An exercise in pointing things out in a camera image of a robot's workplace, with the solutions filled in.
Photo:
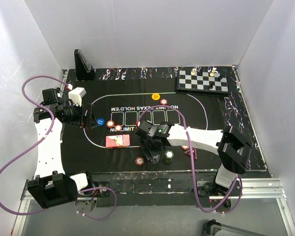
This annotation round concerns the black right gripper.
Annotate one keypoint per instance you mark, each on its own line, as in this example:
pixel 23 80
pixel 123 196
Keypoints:
pixel 143 144

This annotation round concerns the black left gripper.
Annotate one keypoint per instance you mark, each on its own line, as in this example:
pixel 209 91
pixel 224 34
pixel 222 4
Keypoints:
pixel 69 104

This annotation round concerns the blue small blind button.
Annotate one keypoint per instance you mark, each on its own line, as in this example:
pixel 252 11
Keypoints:
pixel 100 121

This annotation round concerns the red poker chip stack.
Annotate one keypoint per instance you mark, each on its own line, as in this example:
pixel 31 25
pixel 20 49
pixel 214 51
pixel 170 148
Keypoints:
pixel 139 161

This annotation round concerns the black triangular all-in marker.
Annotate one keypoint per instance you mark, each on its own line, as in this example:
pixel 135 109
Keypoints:
pixel 191 153

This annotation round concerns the yellow dealer button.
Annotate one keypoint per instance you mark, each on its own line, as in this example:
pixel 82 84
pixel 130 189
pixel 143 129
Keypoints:
pixel 155 96

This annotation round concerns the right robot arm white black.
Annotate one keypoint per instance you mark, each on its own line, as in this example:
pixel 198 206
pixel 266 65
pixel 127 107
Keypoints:
pixel 229 144

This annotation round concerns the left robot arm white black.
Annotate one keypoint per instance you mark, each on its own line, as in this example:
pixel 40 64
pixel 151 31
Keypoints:
pixel 50 185

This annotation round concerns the black texas holdem poker mat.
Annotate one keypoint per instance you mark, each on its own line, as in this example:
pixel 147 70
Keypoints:
pixel 123 101

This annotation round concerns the green poker chip stack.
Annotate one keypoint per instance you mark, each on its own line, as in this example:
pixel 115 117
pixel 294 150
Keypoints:
pixel 168 156

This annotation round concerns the red playing card deck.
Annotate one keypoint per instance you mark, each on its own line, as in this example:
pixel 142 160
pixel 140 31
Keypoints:
pixel 117 141

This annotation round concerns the black card shoe stand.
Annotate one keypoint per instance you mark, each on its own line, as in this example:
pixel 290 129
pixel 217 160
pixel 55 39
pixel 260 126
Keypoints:
pixel 84 70

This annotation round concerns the black white chess board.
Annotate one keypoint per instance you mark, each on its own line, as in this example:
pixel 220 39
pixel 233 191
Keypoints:
pixel 195 84

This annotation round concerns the white chess pawn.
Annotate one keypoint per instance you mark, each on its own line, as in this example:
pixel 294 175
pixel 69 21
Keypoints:
pixel 212 72

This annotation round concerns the black case corner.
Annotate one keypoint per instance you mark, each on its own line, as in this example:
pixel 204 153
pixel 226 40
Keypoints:
pixel 214 228

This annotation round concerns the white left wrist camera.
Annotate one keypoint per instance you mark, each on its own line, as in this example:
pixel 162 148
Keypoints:
pixel 76 95

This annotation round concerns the aluminium frame rail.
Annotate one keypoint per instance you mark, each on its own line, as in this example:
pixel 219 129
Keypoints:
pixel 261 209

